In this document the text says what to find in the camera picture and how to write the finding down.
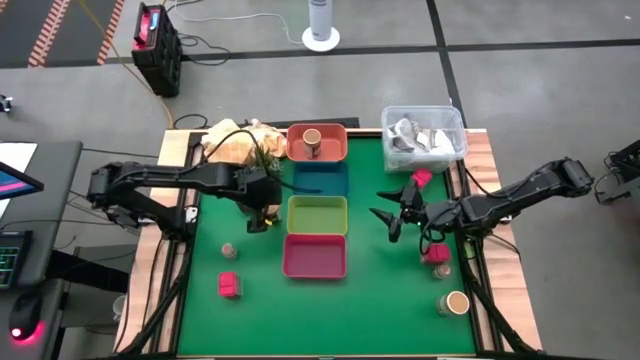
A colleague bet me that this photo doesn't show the computer monitor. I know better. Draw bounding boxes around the computer monitor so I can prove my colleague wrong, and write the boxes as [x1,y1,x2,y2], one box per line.
[0,160,45,201]

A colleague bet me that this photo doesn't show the backlit black keyboard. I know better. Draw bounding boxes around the backlit black keyboard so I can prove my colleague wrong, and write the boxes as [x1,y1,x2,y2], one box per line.
[0,229,34,290]

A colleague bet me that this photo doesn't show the pink plastic bin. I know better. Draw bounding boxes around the pink plastic bin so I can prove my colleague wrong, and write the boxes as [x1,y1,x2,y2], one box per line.
[281,233,349,280]

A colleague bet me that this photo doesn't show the yellow-green plastic bin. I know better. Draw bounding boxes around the yellow-green plastic bin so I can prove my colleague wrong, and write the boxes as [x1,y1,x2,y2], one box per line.
[286,194,349,236]

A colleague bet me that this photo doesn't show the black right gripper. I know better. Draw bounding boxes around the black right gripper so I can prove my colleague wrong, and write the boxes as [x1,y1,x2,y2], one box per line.
[368,179,442,244]

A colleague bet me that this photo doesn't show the black crate with red top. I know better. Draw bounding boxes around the black crate with red top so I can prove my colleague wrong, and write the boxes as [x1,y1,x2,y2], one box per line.
[130,2,184,99]

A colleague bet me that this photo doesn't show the small potted succulent plant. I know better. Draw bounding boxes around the small potted succulent plant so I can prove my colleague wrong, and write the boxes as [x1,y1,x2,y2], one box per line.
[252,144,286,176]

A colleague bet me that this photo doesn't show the white paper sheet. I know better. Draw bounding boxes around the white paper sheet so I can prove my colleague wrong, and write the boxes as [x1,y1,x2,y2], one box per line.
[0,142,39,216]

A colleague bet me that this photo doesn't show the dark grey desk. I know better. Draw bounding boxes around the dark grey desk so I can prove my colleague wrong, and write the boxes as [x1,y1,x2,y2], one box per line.
[0,140,84,360]

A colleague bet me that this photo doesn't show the white tower fan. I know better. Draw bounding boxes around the white tower fan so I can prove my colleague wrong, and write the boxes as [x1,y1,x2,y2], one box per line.
[301,0,342,53]

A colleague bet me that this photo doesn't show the yellow checked cloth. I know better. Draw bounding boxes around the yellow checked cloth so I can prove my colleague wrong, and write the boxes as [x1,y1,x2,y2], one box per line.
[200,118,289,166]

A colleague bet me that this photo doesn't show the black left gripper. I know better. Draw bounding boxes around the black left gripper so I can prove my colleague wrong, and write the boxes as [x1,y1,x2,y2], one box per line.
[232,167,284,235]

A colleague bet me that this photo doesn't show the dark blue plastic bin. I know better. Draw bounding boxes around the dark blue plastic bin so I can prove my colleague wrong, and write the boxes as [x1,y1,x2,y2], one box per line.
[291,162,350,197]

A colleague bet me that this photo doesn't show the white floor cable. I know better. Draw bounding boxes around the white floor cable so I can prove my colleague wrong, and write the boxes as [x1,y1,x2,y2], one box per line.
[172,0,306,46]

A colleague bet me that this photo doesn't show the green table mat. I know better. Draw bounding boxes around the green table mat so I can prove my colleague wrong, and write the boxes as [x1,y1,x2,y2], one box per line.
[177,137,476,357]

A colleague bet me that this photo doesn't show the white crumpled cloth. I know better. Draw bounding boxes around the white crumpled cloth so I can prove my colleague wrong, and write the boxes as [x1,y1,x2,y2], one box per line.
[422,127,457,155]

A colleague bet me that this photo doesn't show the black equipment with cables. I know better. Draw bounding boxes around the black equipment with cables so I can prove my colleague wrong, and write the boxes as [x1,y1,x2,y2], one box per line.
[593,138,640,206]

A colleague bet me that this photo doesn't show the clear plastic storage box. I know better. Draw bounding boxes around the clear plastic storage box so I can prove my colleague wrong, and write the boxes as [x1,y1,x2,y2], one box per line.
[380,104,469,174]

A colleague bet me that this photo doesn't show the pink-lid spice container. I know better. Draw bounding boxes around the pink-lid spice container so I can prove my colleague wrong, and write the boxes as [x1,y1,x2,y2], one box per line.
[410,168,434,190]
[422,243,453,265]
[217,271,243,301]

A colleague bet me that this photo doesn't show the black glowing computer mouse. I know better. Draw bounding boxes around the black glowing computer mouse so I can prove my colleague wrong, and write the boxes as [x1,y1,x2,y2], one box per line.
[8,291,47,347]

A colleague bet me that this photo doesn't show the large cork-lid spice jar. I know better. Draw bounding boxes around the large cork-lid spice jar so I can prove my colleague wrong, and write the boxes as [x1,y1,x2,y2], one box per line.
[436,290,471,318]
[301,128,323,160]

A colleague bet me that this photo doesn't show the pale cup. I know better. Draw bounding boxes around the pale cup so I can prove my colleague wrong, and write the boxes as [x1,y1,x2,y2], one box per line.
[111,293,129,322]

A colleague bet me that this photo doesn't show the grey crumpled cloth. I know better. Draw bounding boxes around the grey crumpled cloth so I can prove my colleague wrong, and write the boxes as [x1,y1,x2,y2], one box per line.
[390,117,424,154]

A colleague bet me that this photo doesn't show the yellow floor cable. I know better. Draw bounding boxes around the yellow floor cable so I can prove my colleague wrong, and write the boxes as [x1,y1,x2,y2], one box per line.
[74,0,175,129]

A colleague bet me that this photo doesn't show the black looped floor cable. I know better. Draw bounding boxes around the black looped floor cable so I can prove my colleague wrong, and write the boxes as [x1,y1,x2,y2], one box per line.
[172,113,210,130]

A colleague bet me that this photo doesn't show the black desk crossbar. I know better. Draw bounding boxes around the black desk crossbar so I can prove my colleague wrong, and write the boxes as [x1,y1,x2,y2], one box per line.
[47,243,141,295]

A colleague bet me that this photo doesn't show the terracotta orange plastic bin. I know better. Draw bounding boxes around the terracotta orange plastic bin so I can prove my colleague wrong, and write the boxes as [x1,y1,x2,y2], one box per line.
[285,122,349,164]

